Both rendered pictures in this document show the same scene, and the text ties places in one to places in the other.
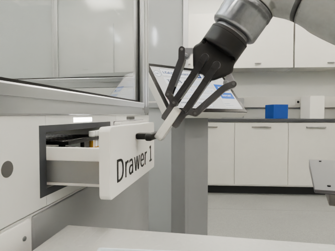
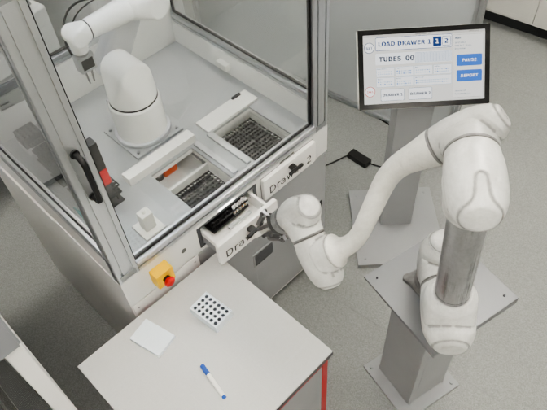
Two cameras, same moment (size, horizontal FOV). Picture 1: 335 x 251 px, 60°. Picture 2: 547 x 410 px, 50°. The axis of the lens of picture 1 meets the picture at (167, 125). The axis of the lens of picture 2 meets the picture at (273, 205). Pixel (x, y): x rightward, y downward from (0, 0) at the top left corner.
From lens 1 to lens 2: 1.87 m
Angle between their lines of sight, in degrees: 58
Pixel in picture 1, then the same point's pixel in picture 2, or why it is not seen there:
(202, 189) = not seen: hidden behind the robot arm
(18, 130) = (186, 238)
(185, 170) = (394, 140)
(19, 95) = (184, 230)
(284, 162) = not seen: outside the picture
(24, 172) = (191, 246)
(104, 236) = (223, 270)
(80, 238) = (214, 268)
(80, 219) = not seen: hidden behind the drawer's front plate
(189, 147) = (402, 121)
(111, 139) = (220, 250)
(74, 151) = (210, 240)
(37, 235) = (201, 258)
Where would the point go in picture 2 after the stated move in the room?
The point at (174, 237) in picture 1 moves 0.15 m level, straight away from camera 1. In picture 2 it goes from (246, 284) to (270, 255)
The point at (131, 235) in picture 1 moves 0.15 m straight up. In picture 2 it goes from (233, 274) to (228, 250)
